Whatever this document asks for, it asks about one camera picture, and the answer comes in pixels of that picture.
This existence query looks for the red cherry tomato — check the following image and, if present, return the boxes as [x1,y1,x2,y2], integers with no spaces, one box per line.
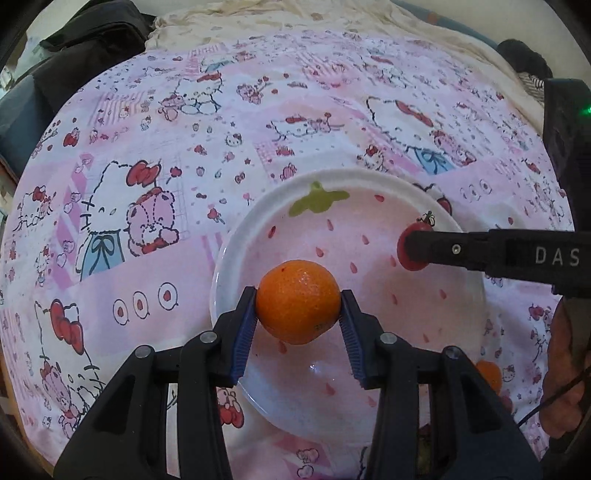
[397,211,436,272]

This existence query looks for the small orange mandarin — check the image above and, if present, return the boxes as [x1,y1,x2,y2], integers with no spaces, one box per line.
[256,260,341,345]

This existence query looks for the right hand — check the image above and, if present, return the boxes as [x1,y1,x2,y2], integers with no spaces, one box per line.
[540,301,585,439]

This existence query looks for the striped black clothes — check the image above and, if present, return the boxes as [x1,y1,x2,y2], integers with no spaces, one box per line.
[496,39,553,103]

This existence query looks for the pink Hello Kitty blanket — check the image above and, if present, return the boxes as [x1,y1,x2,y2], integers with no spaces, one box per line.
[1,31,573,463]

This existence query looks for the pink strawberry plate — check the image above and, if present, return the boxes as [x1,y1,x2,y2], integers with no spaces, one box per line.
[209,168,486,446]

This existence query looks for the black jacket pile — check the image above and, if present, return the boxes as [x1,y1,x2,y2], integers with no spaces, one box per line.
[1,1,155,177]

